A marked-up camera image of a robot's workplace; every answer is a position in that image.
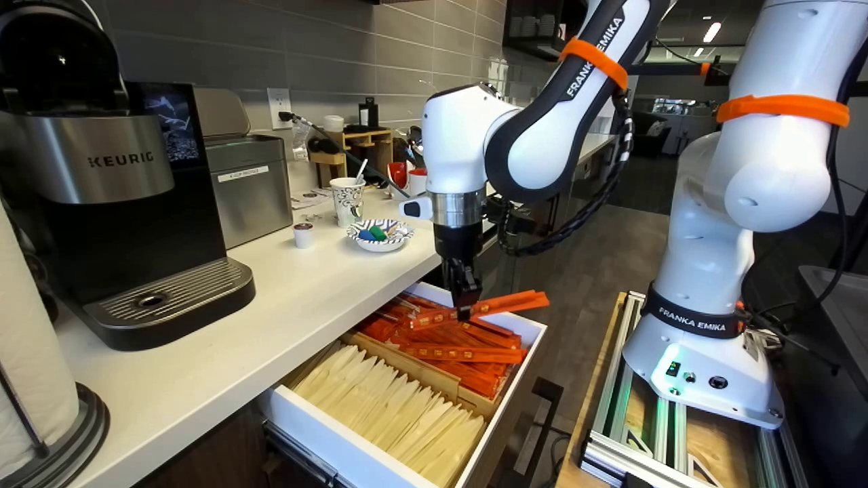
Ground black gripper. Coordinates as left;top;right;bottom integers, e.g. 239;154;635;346
432;222;489;325

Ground orange packet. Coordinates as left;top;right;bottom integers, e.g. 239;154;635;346
396;338;528;369
466;288;554;319
381;295;472;331
388;308;527;354
360;316;504;400

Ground wooden drawer divider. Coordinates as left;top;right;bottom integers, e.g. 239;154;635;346
345;327;499;419

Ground beige utensils in drawer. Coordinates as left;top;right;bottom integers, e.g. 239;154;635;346
291;338;490;488

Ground white drawer dark wood front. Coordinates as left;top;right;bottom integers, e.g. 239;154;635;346
257;280;565;488

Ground dark base cabinet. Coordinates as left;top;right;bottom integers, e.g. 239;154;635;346
133;405;300;488

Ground patterned small plate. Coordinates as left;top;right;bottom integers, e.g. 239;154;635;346
346;216;413;258

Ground patterned white mug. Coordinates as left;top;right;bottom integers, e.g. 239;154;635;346
329;173;368;231

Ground wooden countertop organizer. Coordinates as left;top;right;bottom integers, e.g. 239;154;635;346
306;128;398;189

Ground black jar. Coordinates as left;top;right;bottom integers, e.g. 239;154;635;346
356;95;381;133

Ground stainless steel container box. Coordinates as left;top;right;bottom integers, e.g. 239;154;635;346
193;85;296;251

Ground black Keurig coffee machine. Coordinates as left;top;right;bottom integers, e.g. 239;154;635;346
0;0;257;353

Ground black paper towel holder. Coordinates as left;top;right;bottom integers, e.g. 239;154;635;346
0;379;110;488

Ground white paper towel roll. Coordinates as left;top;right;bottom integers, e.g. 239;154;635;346
0;201;84;479

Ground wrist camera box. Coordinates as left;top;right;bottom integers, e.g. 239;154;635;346
398;196;438;222

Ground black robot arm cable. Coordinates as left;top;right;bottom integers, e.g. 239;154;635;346
490;85;636;260

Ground white mug red handle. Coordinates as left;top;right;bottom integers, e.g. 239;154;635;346
403;165;432;199

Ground aluminium frame robot cart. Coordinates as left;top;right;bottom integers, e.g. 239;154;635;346
551;288;817;488

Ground white wall outlet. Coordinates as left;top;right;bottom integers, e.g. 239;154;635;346
266;87;296;129

